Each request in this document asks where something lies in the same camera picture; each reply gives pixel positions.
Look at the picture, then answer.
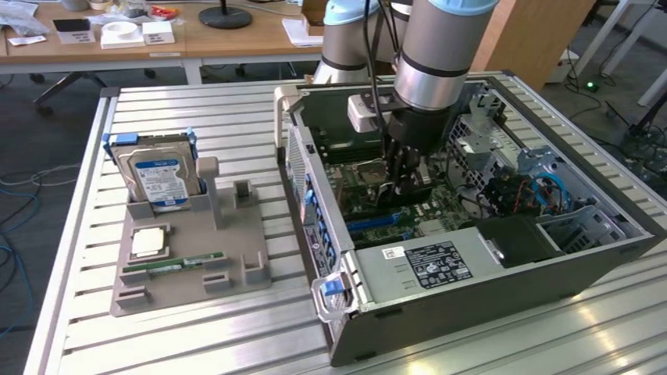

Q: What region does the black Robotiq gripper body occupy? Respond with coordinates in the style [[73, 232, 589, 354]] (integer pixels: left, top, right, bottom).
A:
[[384, 105, 454, 158]]

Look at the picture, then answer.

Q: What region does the green graphics card black fan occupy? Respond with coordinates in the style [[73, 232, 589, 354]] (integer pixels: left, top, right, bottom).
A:
[[336, 177, 436, 214]]

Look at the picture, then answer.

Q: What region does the metal socket cover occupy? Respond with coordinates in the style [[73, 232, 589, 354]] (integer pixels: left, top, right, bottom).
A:
[[416, 154, 433, 184]]

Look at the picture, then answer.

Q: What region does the CPU socket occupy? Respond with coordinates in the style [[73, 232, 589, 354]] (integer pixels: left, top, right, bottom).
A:
[[352, 159, 389, 191]]

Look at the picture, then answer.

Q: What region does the black RAM slot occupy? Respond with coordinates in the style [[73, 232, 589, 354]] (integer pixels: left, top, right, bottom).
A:
[[326, 154, 385, 164], [325, 148, 385, 159], [321, 144, 385, 154], [317, 138, 385, 149]]

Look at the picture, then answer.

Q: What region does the silver disk bay cage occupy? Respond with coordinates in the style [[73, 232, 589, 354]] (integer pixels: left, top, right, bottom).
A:
[[448, 112, 521, 188], [536, 202, 629, 255]]

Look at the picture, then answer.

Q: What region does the green motherboard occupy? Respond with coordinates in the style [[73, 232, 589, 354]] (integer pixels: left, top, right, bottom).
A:
[[312, 130, 484, 251]]

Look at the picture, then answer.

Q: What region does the blue expansion slot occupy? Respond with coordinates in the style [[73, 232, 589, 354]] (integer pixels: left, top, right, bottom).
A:
[[345, 216, 402, 234]]

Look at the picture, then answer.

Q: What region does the silver power supply unit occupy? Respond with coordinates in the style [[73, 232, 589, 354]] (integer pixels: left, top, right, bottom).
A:
[[340, 227, 505, 309]]

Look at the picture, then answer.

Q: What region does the wooden cabinet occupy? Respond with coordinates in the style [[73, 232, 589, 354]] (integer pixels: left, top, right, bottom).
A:
[[465, 0, 597, 90]]

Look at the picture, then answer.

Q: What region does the white floor box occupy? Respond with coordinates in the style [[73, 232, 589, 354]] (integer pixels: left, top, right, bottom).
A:
[[560, 49, 582, 85]]

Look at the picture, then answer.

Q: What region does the clear latch with blue tab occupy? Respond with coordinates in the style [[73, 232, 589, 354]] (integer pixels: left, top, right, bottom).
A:
[[310, 272, 358, 322]]

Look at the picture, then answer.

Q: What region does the white paper stack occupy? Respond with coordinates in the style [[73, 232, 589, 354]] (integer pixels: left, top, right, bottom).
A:
[[280, 17, 326, 48]]

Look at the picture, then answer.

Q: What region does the brown cardboard box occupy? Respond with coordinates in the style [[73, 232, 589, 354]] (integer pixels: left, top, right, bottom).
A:
[[301, 0, 328, 28]]

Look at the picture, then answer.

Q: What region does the dark grey open PC case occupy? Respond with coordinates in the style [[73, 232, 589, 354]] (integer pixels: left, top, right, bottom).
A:
[[273, 70, 667, 369]]

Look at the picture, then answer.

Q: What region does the grey parts rack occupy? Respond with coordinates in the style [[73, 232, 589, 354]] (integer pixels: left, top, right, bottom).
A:
[[106, 155, 274, 318]]

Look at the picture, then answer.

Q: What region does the black tripod stand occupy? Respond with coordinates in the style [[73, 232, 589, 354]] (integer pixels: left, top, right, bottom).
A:
[[606, 99, 667, 177]]

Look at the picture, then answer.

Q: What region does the hard disk with blue rails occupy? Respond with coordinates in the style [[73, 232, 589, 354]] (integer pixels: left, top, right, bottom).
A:
[[102, 127, 202, 215]]

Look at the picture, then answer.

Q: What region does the black round lamp base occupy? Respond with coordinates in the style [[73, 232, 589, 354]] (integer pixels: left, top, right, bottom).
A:
[[197, 0, 254, 30]]

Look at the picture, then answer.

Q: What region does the green RAM stick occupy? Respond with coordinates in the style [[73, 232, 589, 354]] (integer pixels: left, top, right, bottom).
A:
[[121, 252, 229, 277]]

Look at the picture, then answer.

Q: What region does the silver CPU chip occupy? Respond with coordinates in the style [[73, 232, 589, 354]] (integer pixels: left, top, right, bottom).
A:
[[129, 228, 173, 260]]

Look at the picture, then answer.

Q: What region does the white cube box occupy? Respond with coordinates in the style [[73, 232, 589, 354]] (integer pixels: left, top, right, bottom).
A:
[[139, 20, 175, 46]]

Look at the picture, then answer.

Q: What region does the white flat box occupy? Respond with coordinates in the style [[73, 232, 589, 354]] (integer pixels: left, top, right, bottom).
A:
[[97, 30, 147, 51]]

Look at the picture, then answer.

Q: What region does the white tape roll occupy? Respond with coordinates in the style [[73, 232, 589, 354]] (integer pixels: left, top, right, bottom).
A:
[[102, 21, 138, 40]]

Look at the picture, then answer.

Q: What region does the black pouch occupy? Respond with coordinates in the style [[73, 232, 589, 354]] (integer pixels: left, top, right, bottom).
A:
[[119, 0, 150, 20]]

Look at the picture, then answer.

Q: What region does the black office chair base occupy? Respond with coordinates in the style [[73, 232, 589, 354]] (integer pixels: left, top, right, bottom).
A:
[[29, 68, 157, 116]]

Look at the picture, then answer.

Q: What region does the white box with black top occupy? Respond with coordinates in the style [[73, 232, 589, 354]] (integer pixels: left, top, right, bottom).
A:
[[50, 18, 97, 45]]

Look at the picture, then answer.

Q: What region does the red and white card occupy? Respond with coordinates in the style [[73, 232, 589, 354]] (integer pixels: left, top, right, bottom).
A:
[[6, 34, 49, 47]]

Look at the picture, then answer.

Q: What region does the clear plastic bag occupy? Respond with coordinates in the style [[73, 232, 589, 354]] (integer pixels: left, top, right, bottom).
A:
[[0, 0, 53, 37]]

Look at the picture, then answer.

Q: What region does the black wire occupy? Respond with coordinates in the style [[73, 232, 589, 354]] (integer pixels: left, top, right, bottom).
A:
[[454, 183, 496, 218]]

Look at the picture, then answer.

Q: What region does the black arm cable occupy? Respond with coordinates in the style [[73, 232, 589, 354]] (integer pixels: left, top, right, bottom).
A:
[[361, 0, 402, 134]]

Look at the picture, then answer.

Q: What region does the red wire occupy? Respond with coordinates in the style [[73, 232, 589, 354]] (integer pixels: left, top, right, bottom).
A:
[[512, 177, 540, 215]]

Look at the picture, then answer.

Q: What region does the silver metal bracket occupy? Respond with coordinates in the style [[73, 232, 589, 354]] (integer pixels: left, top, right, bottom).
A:
[[514, 146, 566, 177]]

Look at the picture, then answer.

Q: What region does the beige case handle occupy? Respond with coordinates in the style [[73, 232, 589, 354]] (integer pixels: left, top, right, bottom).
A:
[[273, 86, 304, 115]]

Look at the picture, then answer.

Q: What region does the blue wire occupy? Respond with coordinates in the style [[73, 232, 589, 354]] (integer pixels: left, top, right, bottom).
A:
[[530, 171, 573, 215]]

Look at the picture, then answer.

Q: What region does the wooden desk white frame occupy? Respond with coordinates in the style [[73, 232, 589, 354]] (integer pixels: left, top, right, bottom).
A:
[[183, 0, 469, 85], [0, 0, 202, 85]]

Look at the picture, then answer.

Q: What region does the white desk leg frame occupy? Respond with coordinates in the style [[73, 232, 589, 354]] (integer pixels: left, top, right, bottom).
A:
[[566, 0, 667, 107]]

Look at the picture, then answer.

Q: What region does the grey floor cable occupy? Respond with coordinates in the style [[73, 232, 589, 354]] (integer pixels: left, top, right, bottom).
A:
[[0, 162, 82, 188]]

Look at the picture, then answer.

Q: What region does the blue floor cable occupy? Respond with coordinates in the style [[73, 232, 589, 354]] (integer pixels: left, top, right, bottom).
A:
[[0, 187, 42, 337]]

